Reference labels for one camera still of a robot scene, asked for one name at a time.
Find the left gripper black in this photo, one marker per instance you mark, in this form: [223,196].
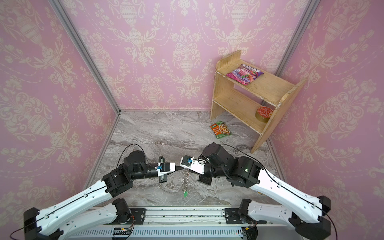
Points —
[163,179]

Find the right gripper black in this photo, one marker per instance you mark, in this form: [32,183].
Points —
[203,175]

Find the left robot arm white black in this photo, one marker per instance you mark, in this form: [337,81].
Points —
[96,205]

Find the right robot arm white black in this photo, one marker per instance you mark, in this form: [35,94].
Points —
[305,213]

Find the green orange snack packet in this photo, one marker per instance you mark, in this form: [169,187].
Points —
[220,129]

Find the red round tin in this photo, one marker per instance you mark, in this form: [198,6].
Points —
[263,114]

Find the wooden shelf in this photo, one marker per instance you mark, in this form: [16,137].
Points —
[242,101]

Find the pink snack bag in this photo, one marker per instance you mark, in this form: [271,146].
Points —
[245,74]

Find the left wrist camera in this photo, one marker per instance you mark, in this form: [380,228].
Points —
[165,168]

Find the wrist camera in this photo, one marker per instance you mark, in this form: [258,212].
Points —
[165,168]
[193,164]

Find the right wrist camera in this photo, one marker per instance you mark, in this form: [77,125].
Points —
[193,164]

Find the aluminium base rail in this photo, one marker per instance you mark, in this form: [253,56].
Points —
[199,223]

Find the aluminium corner post left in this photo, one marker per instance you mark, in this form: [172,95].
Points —
[74,34]

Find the aluminium corner post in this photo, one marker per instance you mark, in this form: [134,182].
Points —
[74,34]
[305,19]

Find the aluminium corner post right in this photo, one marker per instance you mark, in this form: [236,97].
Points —
[305,19]

